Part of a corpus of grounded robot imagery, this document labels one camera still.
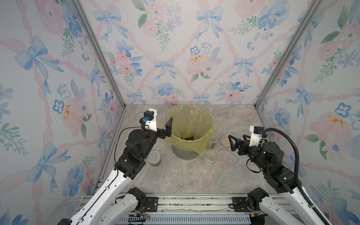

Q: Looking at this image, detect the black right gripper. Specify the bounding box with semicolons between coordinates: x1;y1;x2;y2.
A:
229;133;269;174

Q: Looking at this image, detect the beige round jar lid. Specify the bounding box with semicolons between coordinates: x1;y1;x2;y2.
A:
221;137;231;148

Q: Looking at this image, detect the glass jar with tea leaves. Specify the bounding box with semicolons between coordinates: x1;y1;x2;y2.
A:
204;149;218;163

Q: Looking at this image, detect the translucent plastic container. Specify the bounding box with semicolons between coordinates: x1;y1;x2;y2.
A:
211;133;218;149

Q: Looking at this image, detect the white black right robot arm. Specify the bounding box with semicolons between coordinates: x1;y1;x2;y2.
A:
228;127;330;225

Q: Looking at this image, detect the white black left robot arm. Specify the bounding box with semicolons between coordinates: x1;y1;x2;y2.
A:
59;111;173;225

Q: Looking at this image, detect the yellow plastic bin liner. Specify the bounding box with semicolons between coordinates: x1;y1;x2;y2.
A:
166;105;213;155

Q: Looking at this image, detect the grey mesh trash bin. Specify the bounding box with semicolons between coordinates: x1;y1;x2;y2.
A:
172;145;204;160

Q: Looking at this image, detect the small jar with grey lid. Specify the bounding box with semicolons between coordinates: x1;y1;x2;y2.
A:
147;151;161;167

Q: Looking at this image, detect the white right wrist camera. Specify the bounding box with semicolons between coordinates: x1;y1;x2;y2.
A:
249;126;264;147

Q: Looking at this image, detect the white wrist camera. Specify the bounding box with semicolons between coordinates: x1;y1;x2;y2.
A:
139;108;158;132
249;126;264;147

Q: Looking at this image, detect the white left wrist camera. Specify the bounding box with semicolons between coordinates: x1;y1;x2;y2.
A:
139;108;158;132

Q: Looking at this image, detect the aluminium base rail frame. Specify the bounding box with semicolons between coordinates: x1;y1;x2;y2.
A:
73;192;320;225

